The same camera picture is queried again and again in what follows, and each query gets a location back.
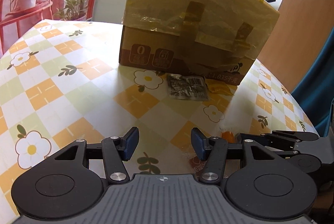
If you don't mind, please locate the small orange snack packet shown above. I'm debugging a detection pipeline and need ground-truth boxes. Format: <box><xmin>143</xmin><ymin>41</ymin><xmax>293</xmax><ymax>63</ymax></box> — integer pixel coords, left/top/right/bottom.
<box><xmin>221</xmin><ymin>130</ymin><xmax>237</xmax><ymax>144</ymax></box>

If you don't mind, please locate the clear red snack packet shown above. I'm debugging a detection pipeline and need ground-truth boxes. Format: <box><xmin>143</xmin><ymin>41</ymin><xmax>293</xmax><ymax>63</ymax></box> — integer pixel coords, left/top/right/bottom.
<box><xmin>189</xmin><ymin>156</ymin><xmax>206</xmax><ymax>176</ymax></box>

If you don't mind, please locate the blue curtain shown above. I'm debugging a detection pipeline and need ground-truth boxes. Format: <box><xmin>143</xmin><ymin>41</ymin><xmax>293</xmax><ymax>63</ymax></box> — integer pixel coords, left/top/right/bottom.
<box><xmin>292</xmin><ymin>32</ymin><xmax>334</xmax><ymax>137</ymax></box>

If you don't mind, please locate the yellow snack packet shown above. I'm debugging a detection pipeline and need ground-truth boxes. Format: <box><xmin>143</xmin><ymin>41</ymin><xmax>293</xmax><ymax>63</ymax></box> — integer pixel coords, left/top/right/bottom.
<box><xmin>205</xmin><ymin>79</ymin><xmax>237</xmax><ymax>95</ymax></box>

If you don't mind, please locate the silver black snack packet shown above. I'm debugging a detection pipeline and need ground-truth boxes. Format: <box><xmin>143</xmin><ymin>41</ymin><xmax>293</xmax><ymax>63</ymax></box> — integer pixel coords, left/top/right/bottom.
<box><xmin>166</xmin><ymin>74</ymin><xmax>209</xmax><ymax>101</ymax></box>

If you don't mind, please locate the checkered floral tablecloth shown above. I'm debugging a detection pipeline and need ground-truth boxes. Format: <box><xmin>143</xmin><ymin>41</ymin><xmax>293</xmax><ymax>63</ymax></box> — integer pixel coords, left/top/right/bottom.
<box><xmin>1</xmin><ymin>20</ymin><xmax>314</xmax><ymax>223</ymax></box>

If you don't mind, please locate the wooden board panel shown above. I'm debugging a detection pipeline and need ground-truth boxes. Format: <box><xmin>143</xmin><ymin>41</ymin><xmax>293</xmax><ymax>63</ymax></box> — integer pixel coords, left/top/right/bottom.
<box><xmin>258</xmin><ymin>0</ymin><xmax>333</xmax><ymax>92</ymax></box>

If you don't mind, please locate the taped cardboard box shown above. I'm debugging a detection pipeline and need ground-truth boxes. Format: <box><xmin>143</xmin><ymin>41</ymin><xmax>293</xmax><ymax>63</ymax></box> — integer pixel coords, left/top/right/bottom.
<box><xmin>119</xmin><ymin>0</ymin><xmax>279</xmax><ymax>85</ymax></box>

